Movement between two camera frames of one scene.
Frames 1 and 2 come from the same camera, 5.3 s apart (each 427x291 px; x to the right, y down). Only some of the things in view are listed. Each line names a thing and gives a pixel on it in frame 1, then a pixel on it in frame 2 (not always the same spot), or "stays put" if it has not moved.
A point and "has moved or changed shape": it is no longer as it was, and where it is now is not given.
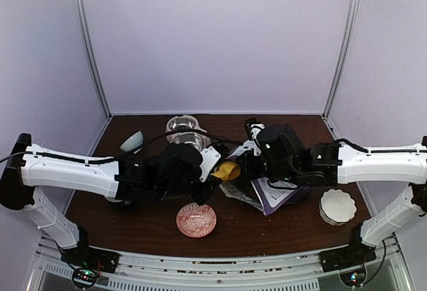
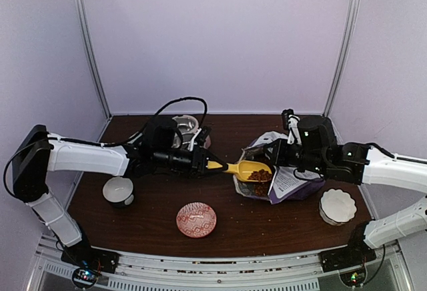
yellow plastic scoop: [228, 171] has moved or changed shape
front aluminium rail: [145, 273] stays put
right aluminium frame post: [354, 12] stays put
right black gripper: [244, 161] -> [279, 157]
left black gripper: [201, 197] -> [199, 159]
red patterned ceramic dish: [195, 221] stays put
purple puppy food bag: [269, 195] has moved or changed shape
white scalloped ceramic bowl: [337, 207] stays put
